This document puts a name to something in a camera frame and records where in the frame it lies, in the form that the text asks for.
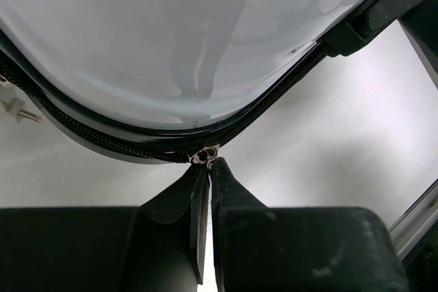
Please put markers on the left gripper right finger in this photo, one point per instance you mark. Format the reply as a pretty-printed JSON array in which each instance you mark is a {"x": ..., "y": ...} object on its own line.
[{"x": 260, "y": 248}]

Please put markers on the silver zipper pull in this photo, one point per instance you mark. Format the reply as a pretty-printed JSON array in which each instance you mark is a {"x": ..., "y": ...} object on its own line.
[
  {"x": 15, "y": 106},
  {"x": 205, "y": 156}
]

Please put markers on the white black hard-shell suitcase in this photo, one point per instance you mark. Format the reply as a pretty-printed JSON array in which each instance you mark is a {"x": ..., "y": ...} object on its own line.
[{"x": 145, "y": 80}]

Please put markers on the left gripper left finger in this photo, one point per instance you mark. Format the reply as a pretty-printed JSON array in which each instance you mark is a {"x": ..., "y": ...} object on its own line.
[{"x": 157, "y": 246}]

